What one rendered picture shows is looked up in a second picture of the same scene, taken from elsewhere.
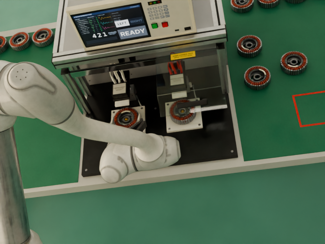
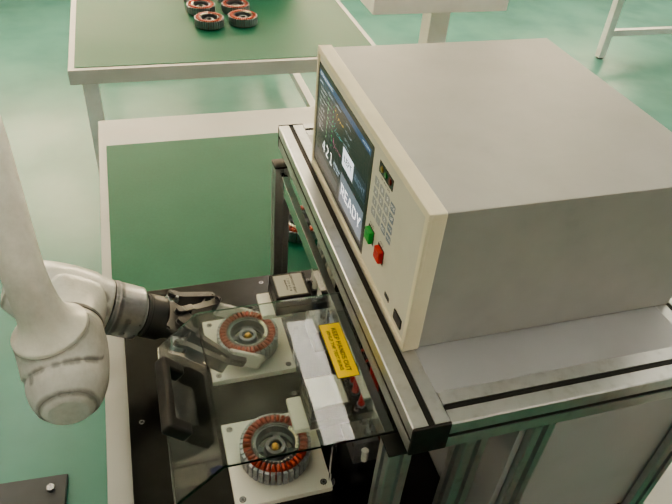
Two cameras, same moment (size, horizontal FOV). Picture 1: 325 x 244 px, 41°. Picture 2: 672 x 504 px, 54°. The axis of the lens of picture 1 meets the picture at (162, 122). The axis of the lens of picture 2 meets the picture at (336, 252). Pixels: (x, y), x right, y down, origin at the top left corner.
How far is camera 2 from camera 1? 1.17 m
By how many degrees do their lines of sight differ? 40
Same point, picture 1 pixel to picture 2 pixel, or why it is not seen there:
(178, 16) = (397, 266)
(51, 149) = (191, 246)
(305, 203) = not seen: outside the picture
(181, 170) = (116, 482)
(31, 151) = (188, 221)
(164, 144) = (53, 360)
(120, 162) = not seen: hidden behind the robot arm
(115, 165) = not seen: hidden behind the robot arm
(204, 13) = (484, 363)
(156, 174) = (114, 430)
